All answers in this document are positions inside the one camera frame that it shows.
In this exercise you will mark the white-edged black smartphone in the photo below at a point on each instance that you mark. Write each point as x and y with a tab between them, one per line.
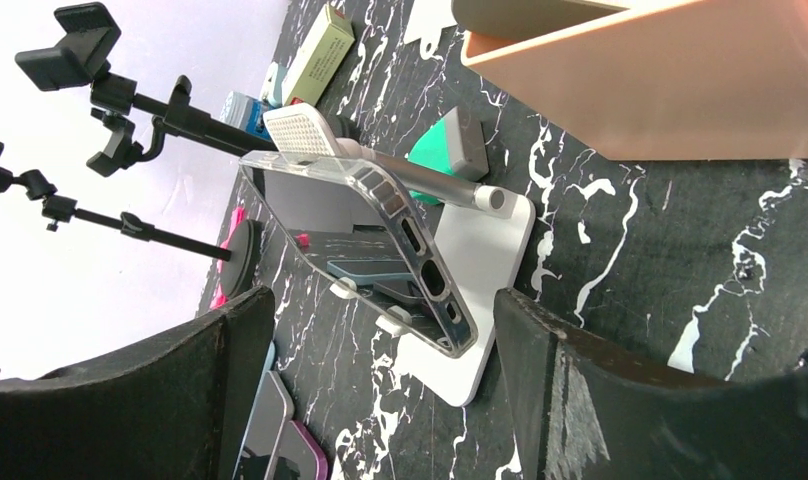
273	409

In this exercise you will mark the purple phone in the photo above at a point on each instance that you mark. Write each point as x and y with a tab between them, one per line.
297	455

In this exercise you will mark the light blue phone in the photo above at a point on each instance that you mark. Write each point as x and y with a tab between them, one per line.
270	358

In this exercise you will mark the silver desktop phone stand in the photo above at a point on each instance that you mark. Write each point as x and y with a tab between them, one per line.
461	241

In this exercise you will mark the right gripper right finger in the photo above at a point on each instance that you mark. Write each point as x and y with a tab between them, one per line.
584	407

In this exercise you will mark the orange file organizer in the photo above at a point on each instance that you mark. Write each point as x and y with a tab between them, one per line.
652	80

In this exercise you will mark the beige small box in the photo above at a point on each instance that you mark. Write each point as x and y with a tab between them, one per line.
318	58

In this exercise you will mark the black round-base phone stand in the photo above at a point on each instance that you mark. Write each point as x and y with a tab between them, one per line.
138	123

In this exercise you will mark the white phone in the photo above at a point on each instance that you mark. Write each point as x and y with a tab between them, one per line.
395	265

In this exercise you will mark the white labelled package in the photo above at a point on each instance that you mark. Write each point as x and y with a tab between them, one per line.
427	20

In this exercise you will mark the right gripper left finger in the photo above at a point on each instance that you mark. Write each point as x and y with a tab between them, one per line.
175	405

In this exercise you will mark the green tape dispenser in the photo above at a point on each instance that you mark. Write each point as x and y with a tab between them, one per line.
453	146

